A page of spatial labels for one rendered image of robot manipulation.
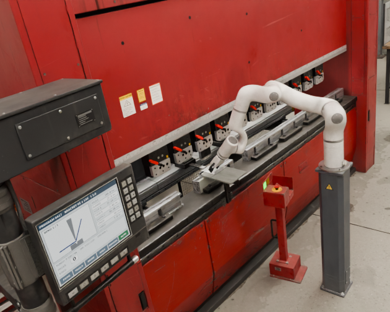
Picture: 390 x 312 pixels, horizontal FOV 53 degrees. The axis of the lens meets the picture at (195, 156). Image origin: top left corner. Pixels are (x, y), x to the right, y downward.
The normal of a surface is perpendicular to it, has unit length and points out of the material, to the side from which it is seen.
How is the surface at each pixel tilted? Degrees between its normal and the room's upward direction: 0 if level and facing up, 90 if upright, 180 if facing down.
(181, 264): 90
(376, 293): 0
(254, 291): 0
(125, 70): 90
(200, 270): 90
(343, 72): 90
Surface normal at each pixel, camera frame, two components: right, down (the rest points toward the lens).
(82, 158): 0.72, 0.17
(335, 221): -0.63, 0.40
